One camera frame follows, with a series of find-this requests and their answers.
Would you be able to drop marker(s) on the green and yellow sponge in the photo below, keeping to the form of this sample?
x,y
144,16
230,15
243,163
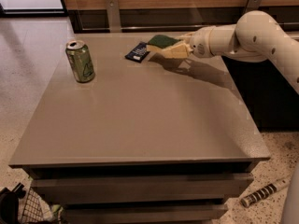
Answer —
x,y
161,43

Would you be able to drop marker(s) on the wire mesh basket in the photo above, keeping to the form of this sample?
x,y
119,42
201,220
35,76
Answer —
x,y
31,210

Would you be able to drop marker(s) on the grey drawer cabinet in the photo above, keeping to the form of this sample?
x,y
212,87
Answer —
x,y
157,117

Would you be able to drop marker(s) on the lower grey drawer front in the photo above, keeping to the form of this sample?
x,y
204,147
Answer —
x,y
142,215

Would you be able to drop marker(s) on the green soda can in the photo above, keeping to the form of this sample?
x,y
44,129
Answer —
x,y
80,60

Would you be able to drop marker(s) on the horizontal metal rail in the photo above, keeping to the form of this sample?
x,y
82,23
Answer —
x,y
286,26

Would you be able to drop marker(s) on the upper grey drawer front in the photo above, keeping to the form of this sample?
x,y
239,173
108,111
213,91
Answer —
x,y
155,188

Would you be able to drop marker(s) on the striped black white handle tool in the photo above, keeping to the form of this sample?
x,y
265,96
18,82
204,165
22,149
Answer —
x,y
264,192

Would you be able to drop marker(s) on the metal wall bracket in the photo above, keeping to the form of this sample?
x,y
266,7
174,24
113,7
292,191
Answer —
x,y
251,5
113,15

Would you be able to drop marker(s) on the grey drawer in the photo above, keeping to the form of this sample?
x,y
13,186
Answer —
x,y
142,215
155,188

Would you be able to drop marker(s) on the blue rxbar blueberry wrapper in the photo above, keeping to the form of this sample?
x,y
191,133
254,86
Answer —
x,y
138,53

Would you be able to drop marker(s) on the right metal wall bracket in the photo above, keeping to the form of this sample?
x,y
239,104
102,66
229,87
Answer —
x,y
251,5

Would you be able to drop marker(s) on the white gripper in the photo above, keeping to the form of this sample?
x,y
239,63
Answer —
x,y
200,45

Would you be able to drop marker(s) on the black object at corner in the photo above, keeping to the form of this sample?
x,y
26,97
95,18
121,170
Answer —
x,y
9,204

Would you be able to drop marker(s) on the left metal wall bracket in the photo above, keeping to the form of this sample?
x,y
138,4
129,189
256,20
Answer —
x,y
113,15

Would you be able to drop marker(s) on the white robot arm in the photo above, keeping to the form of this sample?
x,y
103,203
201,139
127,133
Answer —
x,y
264,63

